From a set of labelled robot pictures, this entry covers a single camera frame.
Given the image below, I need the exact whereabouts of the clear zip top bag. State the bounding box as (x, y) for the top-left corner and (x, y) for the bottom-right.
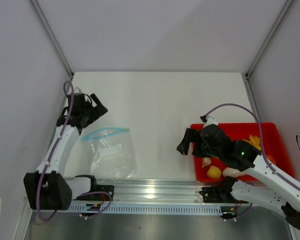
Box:
(81, 127), (137, 180)

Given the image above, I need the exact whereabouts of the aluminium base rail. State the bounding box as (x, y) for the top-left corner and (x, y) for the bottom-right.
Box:
(62, 177), (251, 208)

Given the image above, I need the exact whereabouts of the toy garlic bulb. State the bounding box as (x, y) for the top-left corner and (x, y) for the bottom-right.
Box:
(201, 157), (212, 168)

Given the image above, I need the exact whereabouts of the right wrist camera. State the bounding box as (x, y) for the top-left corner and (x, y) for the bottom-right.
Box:
(200, 115), (219, 127)

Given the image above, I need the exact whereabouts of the yellow toy pepper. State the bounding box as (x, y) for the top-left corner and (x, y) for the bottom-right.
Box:
(206, 165), (222, 179)

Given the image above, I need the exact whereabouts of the white slotted cable duct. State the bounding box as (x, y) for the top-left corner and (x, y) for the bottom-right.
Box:
(65, 203), (223, 216)

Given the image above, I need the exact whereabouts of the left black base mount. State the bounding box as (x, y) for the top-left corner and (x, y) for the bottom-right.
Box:
(89, 185), (115, 201)

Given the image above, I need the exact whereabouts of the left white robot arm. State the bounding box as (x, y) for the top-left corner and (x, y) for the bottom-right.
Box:
(23, 93), (108, 211)

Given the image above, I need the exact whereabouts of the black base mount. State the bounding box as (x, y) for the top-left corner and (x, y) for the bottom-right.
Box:
(89, 185), (115, 201)
(198, 187), (232, 203)

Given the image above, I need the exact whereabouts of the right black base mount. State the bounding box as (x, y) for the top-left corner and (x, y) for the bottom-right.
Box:
(198, 187), (232, 203)

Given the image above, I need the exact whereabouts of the orange toy pumpkin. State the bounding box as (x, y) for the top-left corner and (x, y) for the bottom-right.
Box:
(266, 155), (277, 165)

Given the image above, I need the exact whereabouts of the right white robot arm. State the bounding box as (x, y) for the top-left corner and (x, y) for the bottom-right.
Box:
(176, 124), (300, 230)

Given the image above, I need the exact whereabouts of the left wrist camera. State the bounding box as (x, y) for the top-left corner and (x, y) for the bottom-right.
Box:
(74, 87), (82, 94)

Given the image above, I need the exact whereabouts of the yellow toy ginger root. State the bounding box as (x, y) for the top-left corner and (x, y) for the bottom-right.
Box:
(243, 134), (262, 152)

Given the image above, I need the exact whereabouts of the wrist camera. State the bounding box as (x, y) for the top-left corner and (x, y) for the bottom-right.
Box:
(74, 87), (82, 94)
(200, 115), (219, 127)

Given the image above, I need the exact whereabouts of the red plastic tray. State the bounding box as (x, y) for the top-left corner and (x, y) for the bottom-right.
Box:
(193, 122), (295, 183)

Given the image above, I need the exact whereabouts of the white toy eggplant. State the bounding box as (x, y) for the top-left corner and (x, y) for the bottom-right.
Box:
(222, 167), (246, 178)

